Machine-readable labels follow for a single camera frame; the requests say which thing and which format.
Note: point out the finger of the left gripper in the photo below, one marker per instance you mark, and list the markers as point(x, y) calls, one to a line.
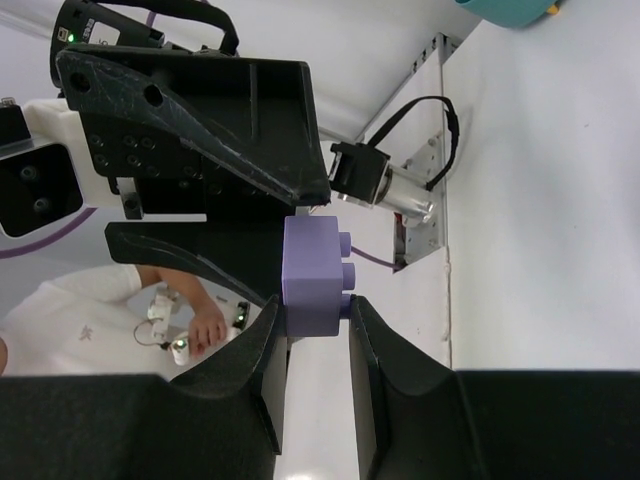
point(254, 117)
point(243, 258)

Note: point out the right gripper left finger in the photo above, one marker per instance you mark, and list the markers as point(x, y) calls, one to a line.
point(222, 419)

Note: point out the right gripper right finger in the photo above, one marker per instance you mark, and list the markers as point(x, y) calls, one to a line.
point(418, 419)

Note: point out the purple lego brick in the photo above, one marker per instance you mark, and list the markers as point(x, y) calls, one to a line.
point(317, 279)

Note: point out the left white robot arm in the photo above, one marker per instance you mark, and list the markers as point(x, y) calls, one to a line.
point(360, 172)

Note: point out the operator hand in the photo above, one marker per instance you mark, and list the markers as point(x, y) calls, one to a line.
point(208, 327)

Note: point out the teal divided round container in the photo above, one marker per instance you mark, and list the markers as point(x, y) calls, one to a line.
point(510, 13)

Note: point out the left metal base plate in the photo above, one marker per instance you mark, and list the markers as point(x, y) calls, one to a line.
point(420, 146)

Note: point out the aluminium table frame rail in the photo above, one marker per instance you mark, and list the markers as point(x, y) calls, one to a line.
point(424, 78)

